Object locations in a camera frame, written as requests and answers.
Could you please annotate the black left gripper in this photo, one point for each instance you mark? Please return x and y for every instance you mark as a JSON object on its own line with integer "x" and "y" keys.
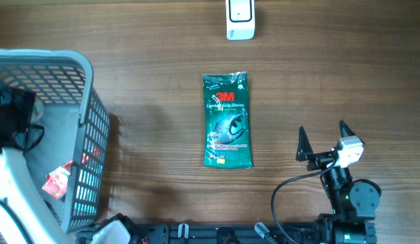
{"x": 24, "y": 98}

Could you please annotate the red stick sachet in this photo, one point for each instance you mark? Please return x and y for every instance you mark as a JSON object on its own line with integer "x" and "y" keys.
{"x": 95, "y": 152}

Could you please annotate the green 3M gloves packet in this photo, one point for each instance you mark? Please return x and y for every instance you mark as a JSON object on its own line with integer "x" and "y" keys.
{"x": 227, "y": 126}

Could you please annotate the white barcode scanner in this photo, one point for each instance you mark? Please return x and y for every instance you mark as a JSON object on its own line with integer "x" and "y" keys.
{"x": 240, "y": 19}

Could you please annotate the green lid jar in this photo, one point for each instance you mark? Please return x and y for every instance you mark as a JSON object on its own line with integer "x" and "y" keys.
{"x": 37, "y": 112}

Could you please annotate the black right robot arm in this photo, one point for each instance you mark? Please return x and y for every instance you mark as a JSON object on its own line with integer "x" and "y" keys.
{"x": 354, "y": 202}

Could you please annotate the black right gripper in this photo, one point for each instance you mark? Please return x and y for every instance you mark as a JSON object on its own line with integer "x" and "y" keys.
{"x": 305, "y": 152}

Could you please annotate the red white small box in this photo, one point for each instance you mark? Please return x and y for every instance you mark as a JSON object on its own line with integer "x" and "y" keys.
{"x": 57, "y": 183}

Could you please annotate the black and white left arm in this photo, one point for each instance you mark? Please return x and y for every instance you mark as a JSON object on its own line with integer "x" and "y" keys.
{"x": 52, "y": 152}

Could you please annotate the grey plastic mesh basket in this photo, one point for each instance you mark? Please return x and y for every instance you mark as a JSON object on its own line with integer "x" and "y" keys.
{"x": 46, "y": 72}

